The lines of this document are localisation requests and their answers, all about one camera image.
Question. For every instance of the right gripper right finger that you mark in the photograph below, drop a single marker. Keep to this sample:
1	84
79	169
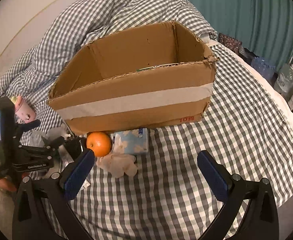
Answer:
260	220

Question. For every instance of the white tissue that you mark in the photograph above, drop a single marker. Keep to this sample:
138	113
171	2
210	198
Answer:
118	164

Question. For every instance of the person's left hand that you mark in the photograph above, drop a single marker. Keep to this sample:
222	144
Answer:
7	184

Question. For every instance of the pink panda bottle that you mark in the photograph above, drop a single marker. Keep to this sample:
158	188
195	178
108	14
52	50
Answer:
23	111

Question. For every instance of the brown cardboard box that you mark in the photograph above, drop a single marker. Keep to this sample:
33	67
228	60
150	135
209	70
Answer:
151	76

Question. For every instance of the blue pocket tissue pack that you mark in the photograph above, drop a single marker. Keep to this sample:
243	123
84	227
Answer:
134	142

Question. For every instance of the black round jar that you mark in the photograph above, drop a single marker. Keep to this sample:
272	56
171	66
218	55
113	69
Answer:
73	146

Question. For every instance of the grey checked duvet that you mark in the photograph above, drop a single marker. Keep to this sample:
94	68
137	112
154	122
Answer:
84	21

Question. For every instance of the teal curtain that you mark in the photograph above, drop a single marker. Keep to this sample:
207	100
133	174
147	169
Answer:
265	27

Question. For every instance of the pack of water bottles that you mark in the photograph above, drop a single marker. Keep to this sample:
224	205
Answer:
263	67

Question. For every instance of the floral bag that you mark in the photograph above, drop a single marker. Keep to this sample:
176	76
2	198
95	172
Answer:
229	42

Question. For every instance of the large water bottle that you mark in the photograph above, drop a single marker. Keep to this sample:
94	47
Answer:
284	81

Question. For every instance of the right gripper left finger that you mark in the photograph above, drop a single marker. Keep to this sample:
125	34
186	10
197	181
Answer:
30	220

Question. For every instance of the orange fruit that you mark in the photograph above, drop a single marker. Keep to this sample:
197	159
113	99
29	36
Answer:
99	143

